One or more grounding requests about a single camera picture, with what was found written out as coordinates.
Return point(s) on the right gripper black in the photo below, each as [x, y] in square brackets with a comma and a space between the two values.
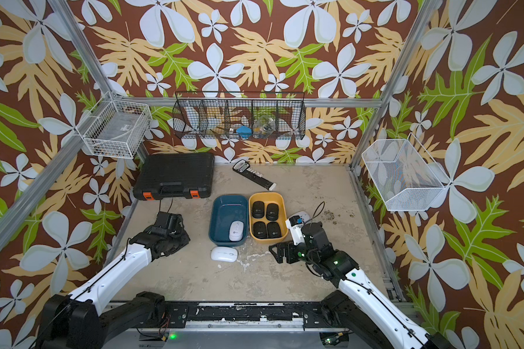
[279, 256]

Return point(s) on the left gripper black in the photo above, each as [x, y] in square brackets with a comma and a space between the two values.
[185, 238]

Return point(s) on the black mouse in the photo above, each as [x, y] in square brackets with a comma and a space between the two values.
[272, 212]
[274, 230]
[260, 230]
[258, 210]

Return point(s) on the white mouse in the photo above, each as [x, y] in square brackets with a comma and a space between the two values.
[304, 216]
[236, 231]
[224, 254]

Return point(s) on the yellow plastic storage box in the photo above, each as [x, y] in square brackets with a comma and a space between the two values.
[267, 220]

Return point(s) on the teal plastic storage box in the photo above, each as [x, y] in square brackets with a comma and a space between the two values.
[226, 210]

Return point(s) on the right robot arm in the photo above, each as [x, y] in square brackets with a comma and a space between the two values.
[357, 304]

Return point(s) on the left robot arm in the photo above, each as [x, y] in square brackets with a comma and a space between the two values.
[82, 319]

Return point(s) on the black tool case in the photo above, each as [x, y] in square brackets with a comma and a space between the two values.
[175, 175]

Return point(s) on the black lint roller stick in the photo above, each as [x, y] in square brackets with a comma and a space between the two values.
[244, 168]

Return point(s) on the blue lid in basket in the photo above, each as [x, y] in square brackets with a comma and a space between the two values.
[244, 132]

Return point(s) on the clear glass jar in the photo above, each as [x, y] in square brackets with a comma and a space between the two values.
[264, 126]

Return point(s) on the white mesh basket right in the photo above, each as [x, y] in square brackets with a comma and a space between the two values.
[407, 177]

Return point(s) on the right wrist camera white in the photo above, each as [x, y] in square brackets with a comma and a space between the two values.
[295, 224]

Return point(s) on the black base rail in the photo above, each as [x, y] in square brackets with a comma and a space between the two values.
[281, 316]

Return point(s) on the white wire basket left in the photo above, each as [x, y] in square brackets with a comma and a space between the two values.
[115, 127]

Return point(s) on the black wire basket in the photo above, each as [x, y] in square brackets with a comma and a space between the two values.
[219, 115]

